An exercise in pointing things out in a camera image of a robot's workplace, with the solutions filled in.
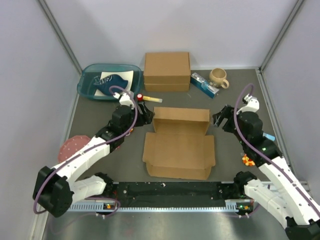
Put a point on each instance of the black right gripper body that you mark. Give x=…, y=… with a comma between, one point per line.
x=230, y=126

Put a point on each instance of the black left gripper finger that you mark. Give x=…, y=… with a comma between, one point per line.
x=143, y=110
x=148, y=117

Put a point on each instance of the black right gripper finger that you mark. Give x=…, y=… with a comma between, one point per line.
x=218, y=118
x=226, y=111

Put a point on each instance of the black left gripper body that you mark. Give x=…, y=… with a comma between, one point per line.
x=140, y=120

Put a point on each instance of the red black stamp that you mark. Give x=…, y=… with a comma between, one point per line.
x=140, y=97

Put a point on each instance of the brown cardboard box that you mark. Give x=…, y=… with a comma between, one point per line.
x=179, y=147

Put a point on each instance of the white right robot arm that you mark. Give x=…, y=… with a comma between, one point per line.
x=291, y=205

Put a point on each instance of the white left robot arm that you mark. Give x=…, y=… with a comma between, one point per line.
x=57, y=188

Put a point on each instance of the upper folded cardboard box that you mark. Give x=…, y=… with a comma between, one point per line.
x=167, y=68

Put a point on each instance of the yellow glue stick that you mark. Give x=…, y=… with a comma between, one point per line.
x=152, y=99

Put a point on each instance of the white paper sheet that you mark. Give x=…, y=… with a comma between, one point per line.
x=126, y=75

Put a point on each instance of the beige ceramic mug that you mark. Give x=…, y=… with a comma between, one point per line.
x=218, y=77

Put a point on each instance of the orange flower toy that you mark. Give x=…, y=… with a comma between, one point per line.
x=247, y=161

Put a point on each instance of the blue toothbrush package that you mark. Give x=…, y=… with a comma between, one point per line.
x=204, y=85

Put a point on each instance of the dark blue fish plate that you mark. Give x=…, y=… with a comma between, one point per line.
x=106, y=82

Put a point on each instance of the light blue marker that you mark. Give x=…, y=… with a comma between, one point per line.
x=269, y=137

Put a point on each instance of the teal plastic bin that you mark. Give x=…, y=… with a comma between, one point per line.
x=85, y=86

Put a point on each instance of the pink dotted plate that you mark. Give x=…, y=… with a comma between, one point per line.
x=71, y=146

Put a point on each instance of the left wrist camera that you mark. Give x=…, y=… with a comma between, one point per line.
x=125, y=99

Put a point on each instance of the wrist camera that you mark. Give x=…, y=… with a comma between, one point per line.
x=125, y=99
x=251, y=104

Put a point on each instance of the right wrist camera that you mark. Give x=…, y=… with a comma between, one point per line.
x=251, y=104

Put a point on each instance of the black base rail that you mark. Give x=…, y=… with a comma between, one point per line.
x=192, y=194

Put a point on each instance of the grey slotted cable duct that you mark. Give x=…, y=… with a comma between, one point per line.
x=101, y=207

